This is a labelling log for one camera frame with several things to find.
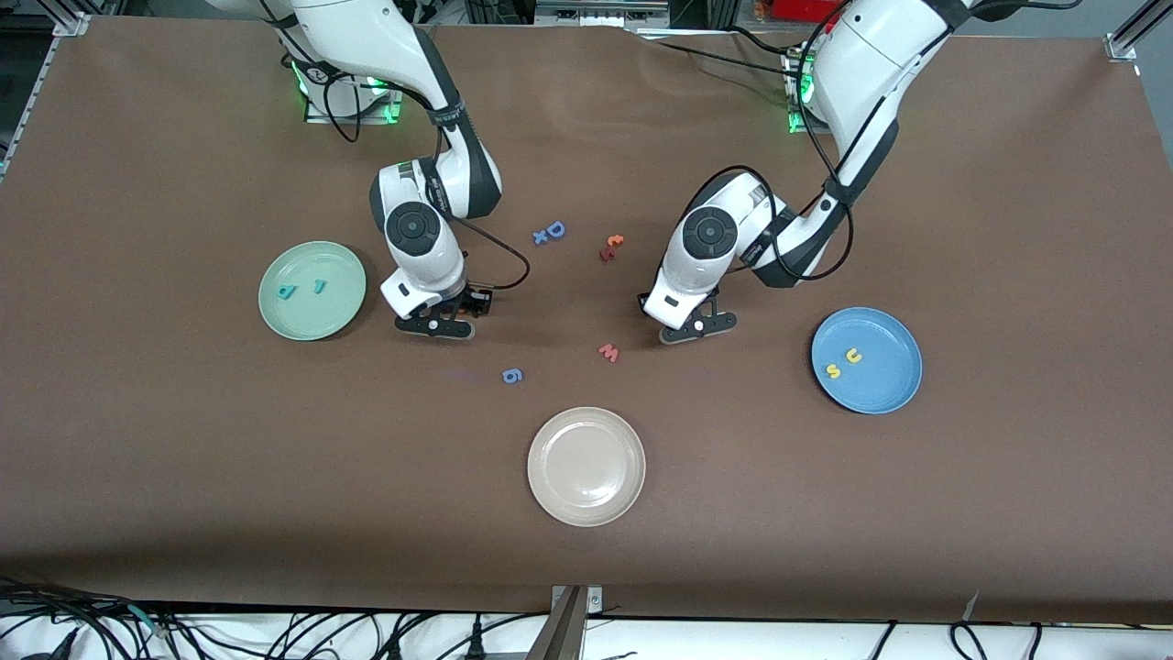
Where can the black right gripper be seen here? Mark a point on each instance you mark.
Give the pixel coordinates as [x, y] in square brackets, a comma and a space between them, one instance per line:
[476, 299]

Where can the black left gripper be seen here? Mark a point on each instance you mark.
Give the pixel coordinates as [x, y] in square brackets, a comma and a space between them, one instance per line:
[716, 291]

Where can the teal foam letter p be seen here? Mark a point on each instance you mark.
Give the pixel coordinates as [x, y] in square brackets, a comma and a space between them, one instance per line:
[288, 293]

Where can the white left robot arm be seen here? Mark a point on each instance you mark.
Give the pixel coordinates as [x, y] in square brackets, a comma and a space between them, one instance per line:
[710, 234]

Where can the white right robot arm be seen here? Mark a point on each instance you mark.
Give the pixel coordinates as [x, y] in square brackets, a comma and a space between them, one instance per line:
[417, 229]

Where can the red foam letter w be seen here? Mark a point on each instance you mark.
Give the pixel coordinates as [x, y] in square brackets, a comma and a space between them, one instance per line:
[609, 353]

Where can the pale green plate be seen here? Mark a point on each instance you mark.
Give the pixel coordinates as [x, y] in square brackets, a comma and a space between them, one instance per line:
[312, 312]

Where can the blue plate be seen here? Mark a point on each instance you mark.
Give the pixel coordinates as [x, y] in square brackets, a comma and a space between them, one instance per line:
[880, 385]

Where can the beige plate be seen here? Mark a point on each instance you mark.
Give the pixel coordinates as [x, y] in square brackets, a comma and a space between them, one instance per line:
[586, 467]

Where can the red box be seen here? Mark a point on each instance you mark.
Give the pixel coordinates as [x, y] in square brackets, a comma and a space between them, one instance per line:
[793, 9]

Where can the grey metal device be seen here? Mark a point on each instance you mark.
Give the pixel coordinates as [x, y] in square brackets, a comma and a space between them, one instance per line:
[600, 11]

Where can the brown table cover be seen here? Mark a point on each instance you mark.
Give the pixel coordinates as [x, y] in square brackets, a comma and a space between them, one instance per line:
[183, 458]

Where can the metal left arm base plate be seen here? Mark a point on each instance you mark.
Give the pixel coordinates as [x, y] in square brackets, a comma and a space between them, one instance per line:
[794, 124]

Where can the metal table bracket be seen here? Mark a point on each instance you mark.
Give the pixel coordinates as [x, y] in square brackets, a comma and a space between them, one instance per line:
[568, 632]

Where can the aluminium frame rail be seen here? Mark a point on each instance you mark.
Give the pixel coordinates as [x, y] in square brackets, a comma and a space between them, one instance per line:
[37, 87]

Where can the aluminium corner bracket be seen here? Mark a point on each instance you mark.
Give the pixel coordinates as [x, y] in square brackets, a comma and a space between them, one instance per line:
[1123, 41]

